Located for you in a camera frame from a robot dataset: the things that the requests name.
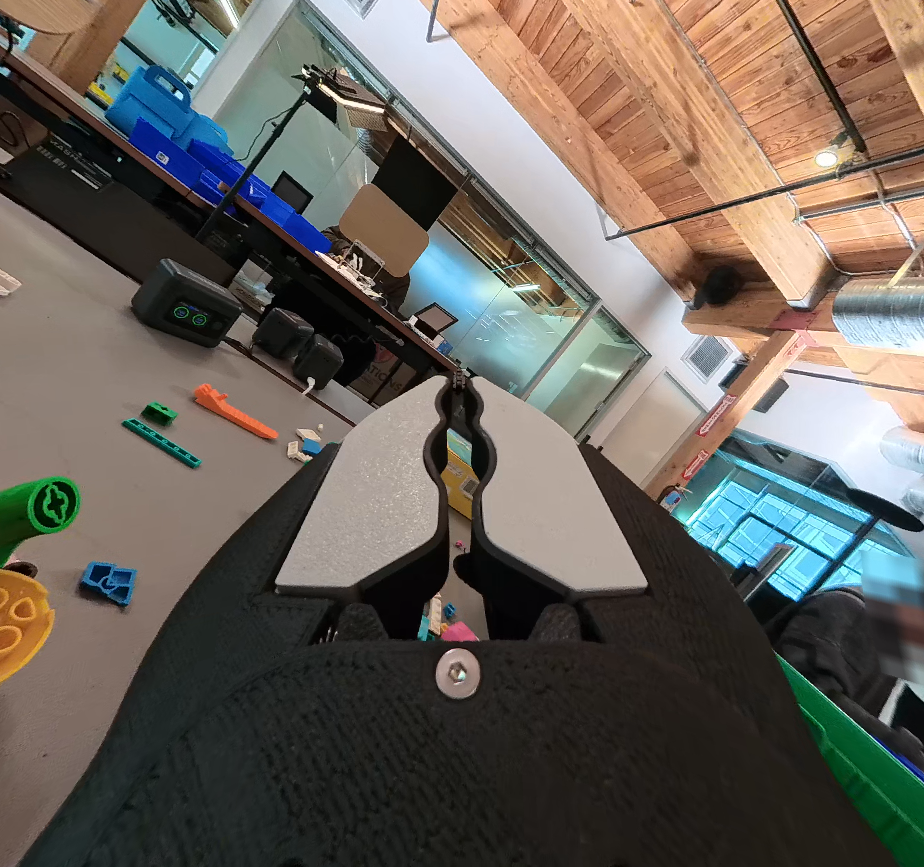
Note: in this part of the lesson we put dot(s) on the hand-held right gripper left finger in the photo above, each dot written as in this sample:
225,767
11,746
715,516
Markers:
361,506

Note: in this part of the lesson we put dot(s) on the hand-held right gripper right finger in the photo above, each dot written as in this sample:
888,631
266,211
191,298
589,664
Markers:
563,513

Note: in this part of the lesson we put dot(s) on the orange lego brick separator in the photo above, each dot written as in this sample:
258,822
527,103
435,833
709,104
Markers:
234,412

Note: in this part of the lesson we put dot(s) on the small dark lego piece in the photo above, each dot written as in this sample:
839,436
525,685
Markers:
458,380

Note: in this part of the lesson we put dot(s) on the long teal lego plate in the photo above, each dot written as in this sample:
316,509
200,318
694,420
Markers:
162,443

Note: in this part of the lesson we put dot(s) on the small green lego brick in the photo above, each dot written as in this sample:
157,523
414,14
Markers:
159,414

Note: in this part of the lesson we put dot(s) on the blue lego piece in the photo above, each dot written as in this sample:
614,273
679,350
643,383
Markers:
108,585

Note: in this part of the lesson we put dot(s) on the green curved lego tube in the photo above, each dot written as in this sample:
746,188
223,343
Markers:
43,513

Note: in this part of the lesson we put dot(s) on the yellow round lego piece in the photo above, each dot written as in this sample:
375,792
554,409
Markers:
21,621

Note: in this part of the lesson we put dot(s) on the yellow cardboard box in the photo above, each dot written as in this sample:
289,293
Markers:
462,484

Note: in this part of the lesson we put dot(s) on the black power adapter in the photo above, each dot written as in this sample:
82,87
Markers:
280,332
321,363

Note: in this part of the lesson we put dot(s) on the small black framed screen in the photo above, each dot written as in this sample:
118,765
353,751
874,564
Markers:
292,192
433,319

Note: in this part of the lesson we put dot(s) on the white device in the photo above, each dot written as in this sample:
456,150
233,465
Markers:
354,264

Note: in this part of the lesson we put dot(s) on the grey portable power station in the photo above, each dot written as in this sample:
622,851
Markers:
184,304

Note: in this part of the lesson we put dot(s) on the black round speaker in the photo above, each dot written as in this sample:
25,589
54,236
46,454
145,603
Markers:
722,286

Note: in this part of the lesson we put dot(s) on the black oval disc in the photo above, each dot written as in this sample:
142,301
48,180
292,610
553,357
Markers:
881,509

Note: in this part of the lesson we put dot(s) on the black flat panel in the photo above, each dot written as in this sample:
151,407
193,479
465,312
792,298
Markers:
419,174

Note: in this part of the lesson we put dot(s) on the black ceiling pipe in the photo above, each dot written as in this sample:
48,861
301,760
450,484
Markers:
801,38
722,212

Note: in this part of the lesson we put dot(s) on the row of blue storage bins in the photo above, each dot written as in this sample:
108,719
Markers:
238,188

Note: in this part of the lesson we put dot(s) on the black light stand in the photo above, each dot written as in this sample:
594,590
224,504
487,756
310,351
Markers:
252,163

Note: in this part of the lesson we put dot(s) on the green plastic bin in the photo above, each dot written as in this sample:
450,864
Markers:
852,773

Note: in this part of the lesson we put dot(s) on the studio light panel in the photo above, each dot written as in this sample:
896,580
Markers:
364,116

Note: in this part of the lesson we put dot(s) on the round ceiling light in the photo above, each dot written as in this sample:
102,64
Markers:
826,159

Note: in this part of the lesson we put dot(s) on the blue tool box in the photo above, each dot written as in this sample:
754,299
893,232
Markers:
151,109

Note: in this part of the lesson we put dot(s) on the long wooden desk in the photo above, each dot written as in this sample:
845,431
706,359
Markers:
43,89

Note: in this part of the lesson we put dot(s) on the red wall sign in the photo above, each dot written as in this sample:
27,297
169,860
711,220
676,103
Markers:
696,464
716,416

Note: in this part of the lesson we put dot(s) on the silver ventilation duct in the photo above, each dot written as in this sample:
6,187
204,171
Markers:
881,311
902,462

